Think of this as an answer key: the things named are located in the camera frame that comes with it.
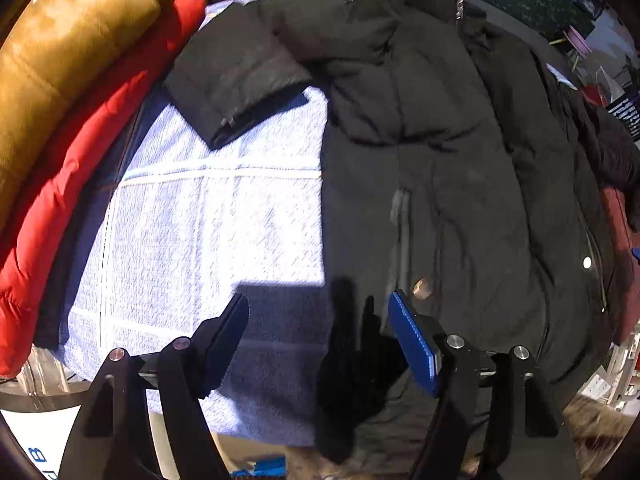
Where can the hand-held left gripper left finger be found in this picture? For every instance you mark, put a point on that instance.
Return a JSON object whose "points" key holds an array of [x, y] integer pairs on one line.
{"points": [[227, 341]]}

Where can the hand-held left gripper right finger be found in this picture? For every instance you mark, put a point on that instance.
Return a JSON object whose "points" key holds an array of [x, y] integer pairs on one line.
{"points": [[412, 340]]}

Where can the black puffer coat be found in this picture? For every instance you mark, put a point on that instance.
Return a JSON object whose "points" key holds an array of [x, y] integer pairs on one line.
{"points": [[450, 160]]}

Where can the blue plastic object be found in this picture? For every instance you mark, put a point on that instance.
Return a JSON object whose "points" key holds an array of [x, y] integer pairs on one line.
{"points": [[262, 466]]}

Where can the white metal rack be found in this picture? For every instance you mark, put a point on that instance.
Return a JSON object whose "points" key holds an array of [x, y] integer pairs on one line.
{"points": [[617, 375]]}

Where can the white printed board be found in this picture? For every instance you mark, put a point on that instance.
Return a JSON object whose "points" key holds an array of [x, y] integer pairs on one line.
{"points": [[35, 440]]}

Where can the red puffer jacket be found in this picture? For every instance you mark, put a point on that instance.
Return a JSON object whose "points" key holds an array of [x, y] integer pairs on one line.
{"points": [[75, 170]]}

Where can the maroon checked garment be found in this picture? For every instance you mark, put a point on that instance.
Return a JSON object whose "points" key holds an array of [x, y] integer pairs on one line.
{"points": [[620, 240]]}

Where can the mustard puffer jacket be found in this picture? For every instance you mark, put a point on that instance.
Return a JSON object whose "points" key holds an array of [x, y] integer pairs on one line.
{"points": [[60, 60]]}

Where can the pink stool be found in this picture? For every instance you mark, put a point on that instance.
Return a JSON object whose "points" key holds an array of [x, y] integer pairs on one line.
{"points": [[577, 40]]}

